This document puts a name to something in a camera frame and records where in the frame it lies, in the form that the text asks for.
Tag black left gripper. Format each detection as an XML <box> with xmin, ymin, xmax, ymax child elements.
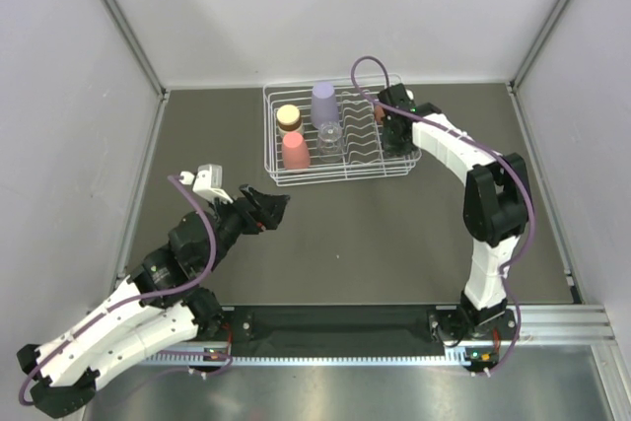
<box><xmin>201</xmin><ymin>184</ymin><xmax>291</xmax><ymax>274</ymax></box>

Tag pink handled mug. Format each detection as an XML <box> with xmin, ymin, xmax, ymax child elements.
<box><xmin>374</xmin><ymin>105</ymin><xmax>386</xmax><ymax>124</ymax></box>

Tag pink plastic cup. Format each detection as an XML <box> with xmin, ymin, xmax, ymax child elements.
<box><xmin>282</xmin><ymin>132</ymin><xmax>311</xmax><ymax>170</ymax></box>

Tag clear plastic cup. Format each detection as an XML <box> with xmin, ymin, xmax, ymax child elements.
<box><xmin>316</xmin><ymin>122</ymin><xmax>343</xmax><ymax>163</ymax></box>

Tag lavender plastic cup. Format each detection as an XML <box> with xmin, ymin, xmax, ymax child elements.
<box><xmin>311</xmin><ymin>82</ymin><xmax>339</xmax><ymax>129</ymax></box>

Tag steel insulated tumbler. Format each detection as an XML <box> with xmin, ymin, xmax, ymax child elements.
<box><xmin>275</xmin><ymin>104</ymin><xmax>304</xmax><ymax>137</ymax></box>

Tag dark blue mug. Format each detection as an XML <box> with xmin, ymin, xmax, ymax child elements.
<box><xmin>384</xmin><ymin>139</ymin><xmax>416</xmax><ymax>158</ymax></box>

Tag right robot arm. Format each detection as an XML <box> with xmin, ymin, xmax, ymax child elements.
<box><xmin>376</xmin><ymin>83</ymin><xmax>532</xmax><ymax>339</ymax></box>

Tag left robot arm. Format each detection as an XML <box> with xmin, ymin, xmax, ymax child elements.
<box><xmin>17</xmin><ymin>184</ymin><xmax>290</xmax><ymax>419</ymax></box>

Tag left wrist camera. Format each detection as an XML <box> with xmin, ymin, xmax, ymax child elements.
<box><xmin>178</xmin><ymin>164</ymin><xmax>234</xmax><ymax>204</ymax></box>

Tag white wire dish rack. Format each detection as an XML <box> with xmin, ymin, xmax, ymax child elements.
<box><xmin>262</xmin><ymin>78</ymin><xmax>422</xmax><ymax>186</ymax></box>

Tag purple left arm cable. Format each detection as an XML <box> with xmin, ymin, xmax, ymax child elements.
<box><xmin>18</xmin><ymin>174</ymin><xmax>233</xmax><ymax>405</ymax></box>

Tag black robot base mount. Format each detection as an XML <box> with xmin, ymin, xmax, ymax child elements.
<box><xmin>216</xmin><ymin>305</ymin><xmax>519</xmax><ymax>373</ymax></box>

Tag slotted cable duct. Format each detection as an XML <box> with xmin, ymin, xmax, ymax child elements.
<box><xmin>140</xmin><ymin>348</ymin><xmax>471</xmax><ymax>367</ymax></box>

